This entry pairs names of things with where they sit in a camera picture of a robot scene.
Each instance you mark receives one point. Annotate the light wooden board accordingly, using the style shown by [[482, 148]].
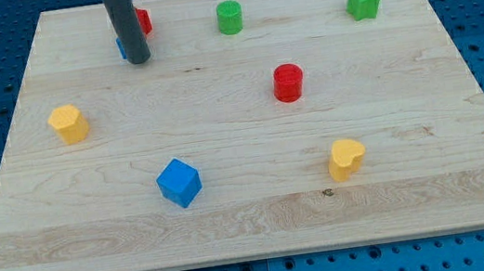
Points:
[[395, 83]]

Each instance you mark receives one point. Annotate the red cylinder block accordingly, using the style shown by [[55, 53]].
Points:
[[287, 79]]

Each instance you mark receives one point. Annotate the blue cube block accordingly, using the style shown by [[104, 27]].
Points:
[[179, 183]]

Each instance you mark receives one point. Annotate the yellow heart block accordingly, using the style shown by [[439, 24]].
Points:
[[345, 158]]

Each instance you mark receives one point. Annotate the green cylinder block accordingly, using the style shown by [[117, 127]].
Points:
[[229, 17]]

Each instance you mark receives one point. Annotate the blue block behind rod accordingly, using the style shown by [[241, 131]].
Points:
[[121, 48]]

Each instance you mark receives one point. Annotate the red block behind rod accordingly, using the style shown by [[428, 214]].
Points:
[[144, 20]]

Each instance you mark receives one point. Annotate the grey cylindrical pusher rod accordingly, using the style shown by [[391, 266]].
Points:
[[126, 25]]

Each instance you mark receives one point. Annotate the yellow hexagon block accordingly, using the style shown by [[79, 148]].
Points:
[[69, 123]]

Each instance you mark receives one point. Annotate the green star block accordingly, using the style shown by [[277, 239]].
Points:
[[363, 9]]

